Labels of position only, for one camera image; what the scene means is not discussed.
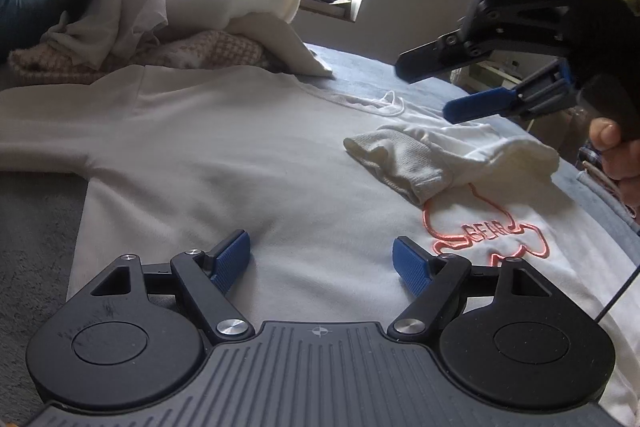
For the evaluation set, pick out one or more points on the person's right hand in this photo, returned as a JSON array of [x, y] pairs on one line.
[[620, 167]]

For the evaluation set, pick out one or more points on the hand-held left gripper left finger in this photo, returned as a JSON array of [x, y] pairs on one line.
[[232, 257]]

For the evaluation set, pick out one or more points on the pink checked garment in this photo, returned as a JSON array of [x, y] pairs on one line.
[[215, 49]]

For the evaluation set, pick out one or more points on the white sweatshirt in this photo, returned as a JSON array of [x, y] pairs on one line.
[[250, 157]]

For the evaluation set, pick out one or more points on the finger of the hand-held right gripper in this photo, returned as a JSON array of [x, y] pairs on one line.
[[430, 59], [475, 106]]

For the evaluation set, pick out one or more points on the cream fluffy garment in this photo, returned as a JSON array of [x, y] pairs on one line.
[[250, 2]]

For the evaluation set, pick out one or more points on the blue pillow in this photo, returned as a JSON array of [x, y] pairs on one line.
[[25, 2]]

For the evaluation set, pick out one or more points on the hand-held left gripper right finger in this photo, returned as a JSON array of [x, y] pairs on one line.
[[410, 264]]

